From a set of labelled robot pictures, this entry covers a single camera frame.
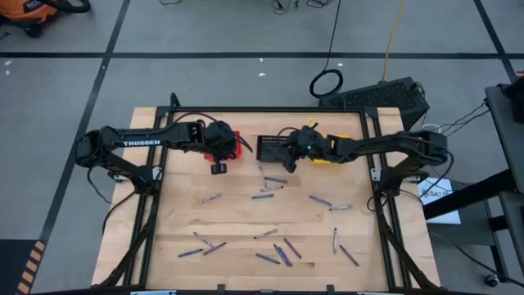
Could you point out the grey desk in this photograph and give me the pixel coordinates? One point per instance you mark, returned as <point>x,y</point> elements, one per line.
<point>505,135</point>

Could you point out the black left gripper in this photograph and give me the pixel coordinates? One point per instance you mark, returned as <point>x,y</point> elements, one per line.
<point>221,141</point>

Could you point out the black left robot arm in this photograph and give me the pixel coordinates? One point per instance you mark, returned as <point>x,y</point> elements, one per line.
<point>123,135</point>

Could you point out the grey crayon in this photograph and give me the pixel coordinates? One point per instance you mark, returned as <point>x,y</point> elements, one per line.
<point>263,176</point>
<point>203,239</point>
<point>335,240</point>
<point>271,189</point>
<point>265,234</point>
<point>211,198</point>
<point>341,207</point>

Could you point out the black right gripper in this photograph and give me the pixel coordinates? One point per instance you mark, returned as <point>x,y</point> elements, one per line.
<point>305,145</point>

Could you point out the yellow tag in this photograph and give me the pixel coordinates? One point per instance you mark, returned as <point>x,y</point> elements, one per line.
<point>312,122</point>

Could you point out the orange shop vacuum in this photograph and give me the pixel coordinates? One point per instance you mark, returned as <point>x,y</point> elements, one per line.
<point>24,12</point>

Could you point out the black box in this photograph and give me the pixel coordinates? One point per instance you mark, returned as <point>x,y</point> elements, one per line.
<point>516,96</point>

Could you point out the blue crayon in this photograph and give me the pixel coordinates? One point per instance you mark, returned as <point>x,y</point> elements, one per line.
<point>281,255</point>
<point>263,196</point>
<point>277,180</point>
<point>267,258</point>
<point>190,252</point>
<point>320,201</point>

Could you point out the white paper sign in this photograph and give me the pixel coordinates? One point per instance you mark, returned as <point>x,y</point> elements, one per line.
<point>448,215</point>

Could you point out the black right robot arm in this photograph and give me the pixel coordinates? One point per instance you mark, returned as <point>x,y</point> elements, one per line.
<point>389,143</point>

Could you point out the black plastic basket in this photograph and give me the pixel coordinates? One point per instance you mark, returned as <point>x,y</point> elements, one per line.
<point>268,149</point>

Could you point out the black caster wheel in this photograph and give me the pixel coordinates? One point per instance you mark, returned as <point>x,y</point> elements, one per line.
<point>492,280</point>

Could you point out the red plastic basket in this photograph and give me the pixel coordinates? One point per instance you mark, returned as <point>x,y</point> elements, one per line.
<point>238,149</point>

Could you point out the black perforated computer case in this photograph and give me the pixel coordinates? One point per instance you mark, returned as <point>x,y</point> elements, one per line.
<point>376,98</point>

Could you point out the yellow plastic basket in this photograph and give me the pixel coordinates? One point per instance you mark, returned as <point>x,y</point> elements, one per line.
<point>337,137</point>

